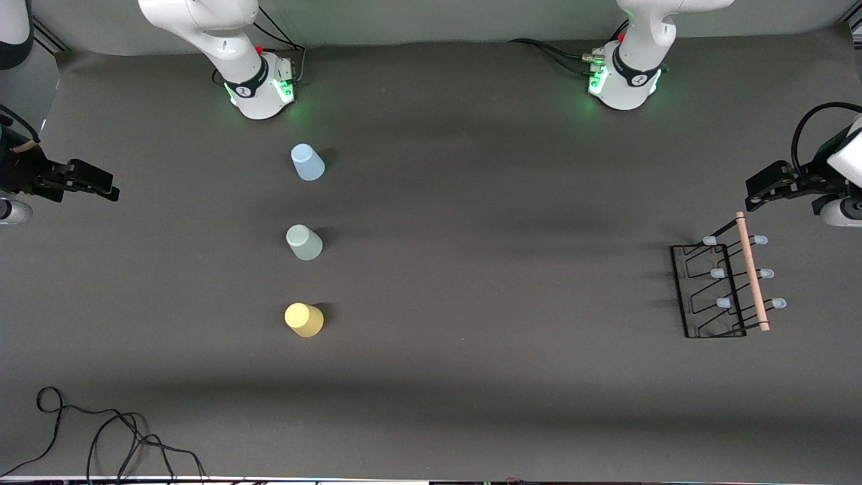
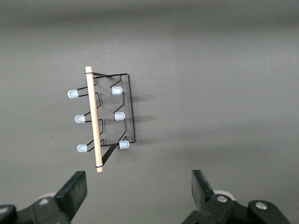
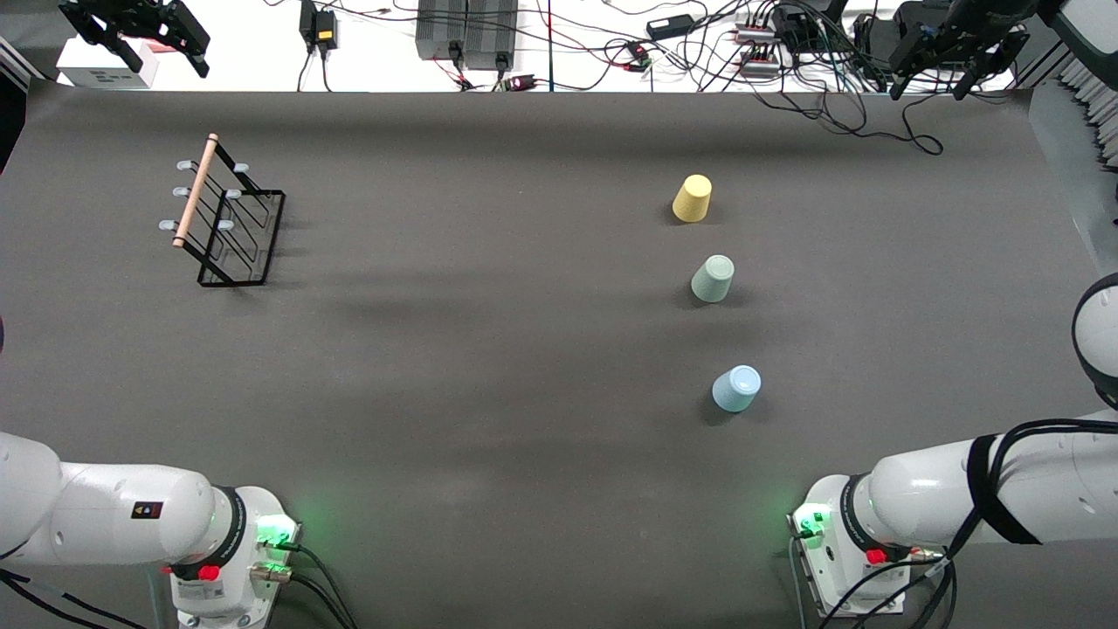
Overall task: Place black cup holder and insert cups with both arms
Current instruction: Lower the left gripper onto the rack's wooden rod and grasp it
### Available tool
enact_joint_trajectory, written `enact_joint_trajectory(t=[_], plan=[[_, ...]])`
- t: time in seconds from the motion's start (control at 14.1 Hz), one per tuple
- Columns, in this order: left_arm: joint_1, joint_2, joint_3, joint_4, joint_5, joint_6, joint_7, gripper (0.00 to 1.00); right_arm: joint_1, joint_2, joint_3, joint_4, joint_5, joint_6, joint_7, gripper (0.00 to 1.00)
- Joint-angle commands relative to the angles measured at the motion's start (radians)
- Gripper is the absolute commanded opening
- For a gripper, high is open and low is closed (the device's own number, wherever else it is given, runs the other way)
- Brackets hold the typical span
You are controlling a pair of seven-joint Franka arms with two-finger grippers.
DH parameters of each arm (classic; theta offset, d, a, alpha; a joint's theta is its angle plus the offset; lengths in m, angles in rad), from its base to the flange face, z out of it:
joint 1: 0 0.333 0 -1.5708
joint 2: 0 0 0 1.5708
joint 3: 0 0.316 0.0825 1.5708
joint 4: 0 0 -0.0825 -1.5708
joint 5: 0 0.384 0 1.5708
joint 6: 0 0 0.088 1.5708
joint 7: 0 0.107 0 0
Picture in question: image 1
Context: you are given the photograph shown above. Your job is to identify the black wire cup holder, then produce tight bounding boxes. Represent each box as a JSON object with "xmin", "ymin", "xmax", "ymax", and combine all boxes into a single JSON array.
[{"xmin": 670, "ymin": 212, "xmax": 787, "ymax": 339}]

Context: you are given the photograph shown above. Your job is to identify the pale green plastic cup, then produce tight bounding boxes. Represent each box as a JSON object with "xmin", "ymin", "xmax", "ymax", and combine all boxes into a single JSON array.
[{"xmin": 286, "ymin": 224, "xmax": 323, "ymax": 261}]

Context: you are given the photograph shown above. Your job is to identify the yellow plastic cup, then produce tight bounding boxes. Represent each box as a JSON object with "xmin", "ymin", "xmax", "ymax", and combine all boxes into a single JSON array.
[{"xmin": 284, "ymin": 302, "xmax": 325, "ymax": 338}]

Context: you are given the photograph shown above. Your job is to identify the light blue plastic cup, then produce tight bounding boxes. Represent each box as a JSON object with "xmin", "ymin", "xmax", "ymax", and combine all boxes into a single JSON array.
[{"xmin": 291, "ymin": 143, "xmax": 325, "ymax": 181}]

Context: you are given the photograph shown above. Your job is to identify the dark grey table mat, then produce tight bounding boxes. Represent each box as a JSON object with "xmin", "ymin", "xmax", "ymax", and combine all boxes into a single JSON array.
[{"xmin": 0, "ymin": 24, "xmax": 862, "ymax": 480}]

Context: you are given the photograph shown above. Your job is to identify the right arm wrist cable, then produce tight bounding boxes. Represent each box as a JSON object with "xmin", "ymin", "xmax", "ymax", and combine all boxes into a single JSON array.
[{"xmin": 0, "ymin": 104, "xmax": 42, "ymax": 146}]

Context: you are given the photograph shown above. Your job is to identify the arm wrist cable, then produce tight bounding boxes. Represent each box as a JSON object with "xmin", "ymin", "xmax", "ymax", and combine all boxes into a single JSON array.
[
  {"xmin": 791, "ymin": 102, "xmax": 862, "ymax": 177},
  {"xmin": 0, "ymin": 104, "xmax": 42, "ymax": 146}
]

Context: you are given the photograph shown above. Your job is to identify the left arm wrist cable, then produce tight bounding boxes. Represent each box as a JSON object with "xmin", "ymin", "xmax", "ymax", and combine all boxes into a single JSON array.
[{"xmin": 791, "ymin": 102, "xmax": 862, "ymax": 177}]

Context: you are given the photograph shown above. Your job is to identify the aluminium frame rail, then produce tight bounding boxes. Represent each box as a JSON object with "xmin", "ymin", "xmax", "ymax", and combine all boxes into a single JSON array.
[{"xmin": 31, "ymin": 18, "xmax": 69, "ymax": 55}]

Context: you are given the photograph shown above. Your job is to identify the loose black cable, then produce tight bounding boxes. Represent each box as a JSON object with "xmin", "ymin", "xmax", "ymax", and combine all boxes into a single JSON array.
[{"xmin": 0, "ymin": 386, "xmax": 207, "ymax": 483}]

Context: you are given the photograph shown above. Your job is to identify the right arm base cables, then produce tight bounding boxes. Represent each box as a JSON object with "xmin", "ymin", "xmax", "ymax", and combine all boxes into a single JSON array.
[{"xmin": 253, "ymin": 7, "xmax": 308, "ymax": 86}]

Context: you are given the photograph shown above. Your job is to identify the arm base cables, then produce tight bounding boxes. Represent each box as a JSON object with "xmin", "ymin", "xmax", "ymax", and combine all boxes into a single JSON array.
[
  {"xmin": 253, "ymin": 7, "xmax": 308, "ymax": 86},
  {"xmin": 508, "ymin": 38, "xmax": 604, "ymax": 77}
]

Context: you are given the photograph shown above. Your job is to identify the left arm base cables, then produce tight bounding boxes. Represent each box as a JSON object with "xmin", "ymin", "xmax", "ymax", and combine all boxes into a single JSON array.
[{"xmin": 508, "ymin": 38, "xmax": 604, "ymax": 77}]

